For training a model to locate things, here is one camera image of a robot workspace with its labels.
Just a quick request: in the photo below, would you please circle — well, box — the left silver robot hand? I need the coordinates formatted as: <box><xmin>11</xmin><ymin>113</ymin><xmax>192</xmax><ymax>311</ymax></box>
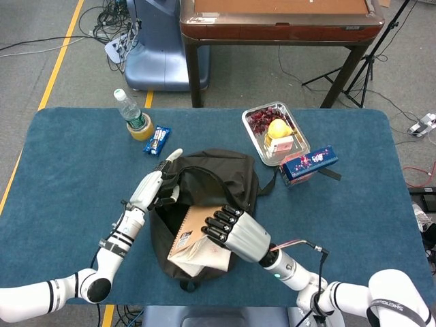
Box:
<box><xmin>127</xmin><ymin>148</ymin><xmax>185</xmax><ymax>214</ymax></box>

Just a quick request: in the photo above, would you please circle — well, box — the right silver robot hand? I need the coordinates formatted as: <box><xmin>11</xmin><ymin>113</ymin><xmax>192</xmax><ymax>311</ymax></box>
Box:
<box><xmin>200</xmin><ymin>204</ymin><xmax>273</xmax><ymax>264</ymax></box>

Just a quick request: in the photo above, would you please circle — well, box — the kraft cover spiral notebook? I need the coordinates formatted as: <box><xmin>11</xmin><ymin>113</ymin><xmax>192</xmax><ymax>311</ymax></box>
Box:
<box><xmin>166</xmin><ymin>204</ymin><xmax>236</xmax><ymax>277</ymax></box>

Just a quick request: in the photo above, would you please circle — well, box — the black fabric backpack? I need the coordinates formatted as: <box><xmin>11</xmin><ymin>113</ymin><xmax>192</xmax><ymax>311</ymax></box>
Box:
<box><xmin>149</xmin><ymin>148</ymin><xmax>342</xmax><ymax>292</ymax></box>

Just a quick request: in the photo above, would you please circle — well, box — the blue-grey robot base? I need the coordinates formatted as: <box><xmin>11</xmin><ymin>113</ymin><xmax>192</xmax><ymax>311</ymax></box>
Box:
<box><xmin>124</xmin><ymin>0</ymin><xmax>211</xmax><ymax>92</ymax></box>

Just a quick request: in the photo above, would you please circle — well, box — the blue cookie packet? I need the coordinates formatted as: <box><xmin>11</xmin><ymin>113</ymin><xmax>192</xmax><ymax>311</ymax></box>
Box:
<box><xmin>142</xmin><ymin>125</ymin><xmax>172</xmax><ymax>157</ymax></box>

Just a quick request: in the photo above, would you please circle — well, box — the yellow tape roll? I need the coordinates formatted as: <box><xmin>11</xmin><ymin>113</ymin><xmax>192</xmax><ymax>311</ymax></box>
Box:
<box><xmin>125</xmin><ymin>114</ymin><xmax>155</xmax><ymax>142</ymax></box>

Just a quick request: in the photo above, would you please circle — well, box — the clear plastic water bottle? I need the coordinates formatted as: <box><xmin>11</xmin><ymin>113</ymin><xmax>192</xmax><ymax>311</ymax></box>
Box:
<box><xmin>113</xmin><ymin>88</ymin><xmax>146</xmax><ymax>131</ymax></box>

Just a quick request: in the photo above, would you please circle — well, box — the grey robot torso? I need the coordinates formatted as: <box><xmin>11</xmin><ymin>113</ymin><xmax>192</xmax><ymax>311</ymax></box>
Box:
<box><xmin>141</xmin><ymin>305</ymin><xmax>290</xmax><ymax>327</ymax></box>

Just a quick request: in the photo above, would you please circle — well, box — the white pink small box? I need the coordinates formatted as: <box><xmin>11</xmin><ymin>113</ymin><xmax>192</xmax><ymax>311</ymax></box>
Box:
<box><xmin>267</xmin><ymin>136</ymin><xmax>294</xmax><ymax>156</ymax></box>

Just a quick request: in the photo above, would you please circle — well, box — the dark blue long box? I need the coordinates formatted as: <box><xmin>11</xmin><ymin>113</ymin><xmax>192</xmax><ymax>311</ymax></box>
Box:
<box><xmin>281</xmin><ymin>145</ymin><xmax>340</xmax><ymax>181</ymax></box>

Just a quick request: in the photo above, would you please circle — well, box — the metal tray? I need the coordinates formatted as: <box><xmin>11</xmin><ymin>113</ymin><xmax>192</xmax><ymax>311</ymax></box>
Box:
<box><xmin>241</xmin><ymin>101</ymin><xmax>311</xmax><ymax>167</ymax></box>

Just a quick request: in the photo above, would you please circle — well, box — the yellow round fruit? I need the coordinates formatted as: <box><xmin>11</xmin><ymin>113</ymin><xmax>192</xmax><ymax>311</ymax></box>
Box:
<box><xmin>268</xmin><ymin>118</ymin><xmax>294</xmax><ymax>140</ymax></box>

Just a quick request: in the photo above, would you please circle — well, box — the red grape bunch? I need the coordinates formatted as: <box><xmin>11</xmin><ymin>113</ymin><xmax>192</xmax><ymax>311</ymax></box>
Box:
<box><xmin>247</xmin><ymin>106</ymin><xmax>290</xmax><ymax>136</ymax></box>

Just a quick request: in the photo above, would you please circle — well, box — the blue tablecloth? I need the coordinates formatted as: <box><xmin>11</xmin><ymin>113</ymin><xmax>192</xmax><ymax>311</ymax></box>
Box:
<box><xmin>0</xmin><ymin>107</ymin><xmax>436</xmax><ymax>306</ymax></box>

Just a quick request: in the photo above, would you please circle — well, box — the white power strip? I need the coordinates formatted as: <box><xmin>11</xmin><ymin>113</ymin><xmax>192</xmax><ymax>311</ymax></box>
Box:
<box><xmin>407</xmin><ymin>114</ymin><xmax>436</xmax><ymax>137</ymax></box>
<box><xmin>104</xmin><ymin>37</ymin><xmax>132</xmax><ymax>64</ymax></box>

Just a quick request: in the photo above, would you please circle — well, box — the brown mahjong table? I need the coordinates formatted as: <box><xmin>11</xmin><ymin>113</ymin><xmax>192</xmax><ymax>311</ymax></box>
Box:
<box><xmin>179</xmin><ymin>0</ymin><xmax>386</xmax><ymax>109</ymax></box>

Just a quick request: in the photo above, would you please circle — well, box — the black tripod stand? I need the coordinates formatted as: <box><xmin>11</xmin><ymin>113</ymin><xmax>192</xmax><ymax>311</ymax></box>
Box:
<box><xmin>301</xmin><ymin>0</ymin><xmax>413</xmax><ymax>109</ymax></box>

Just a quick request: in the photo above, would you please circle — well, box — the multicolour right arm cable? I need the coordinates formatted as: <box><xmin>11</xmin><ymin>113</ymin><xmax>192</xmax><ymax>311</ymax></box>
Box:
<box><xmin>268</xmin><ymin>238</ymin><xmax>330</xmax><ymax>327</ymax></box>

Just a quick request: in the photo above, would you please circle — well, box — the floor cable bundle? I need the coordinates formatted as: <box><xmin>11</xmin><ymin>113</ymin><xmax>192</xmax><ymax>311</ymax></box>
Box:
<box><xmin>78</xmin><ymin>0</ymin><xmax>137</xmax><ymax>74</ymax></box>

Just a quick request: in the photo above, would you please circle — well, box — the red floor cable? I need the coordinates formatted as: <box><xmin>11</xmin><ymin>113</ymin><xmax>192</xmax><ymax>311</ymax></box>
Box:
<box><xmin>405</xmin><ymin>165</ymin><xmax>436</xmax><ymax>189</ymax></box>

